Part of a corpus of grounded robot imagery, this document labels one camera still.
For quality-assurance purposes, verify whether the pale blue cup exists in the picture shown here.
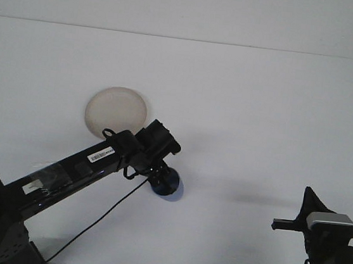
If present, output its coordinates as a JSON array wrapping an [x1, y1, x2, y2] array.
[[150, 172, 186, 204]]

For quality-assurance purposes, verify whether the pale round plate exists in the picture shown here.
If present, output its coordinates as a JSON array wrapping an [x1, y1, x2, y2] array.
[[82, 82, 153, 144]]

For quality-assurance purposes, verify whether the long black arm cable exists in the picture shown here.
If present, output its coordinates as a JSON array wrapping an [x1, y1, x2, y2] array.
[[48, 122, 153, 264]]

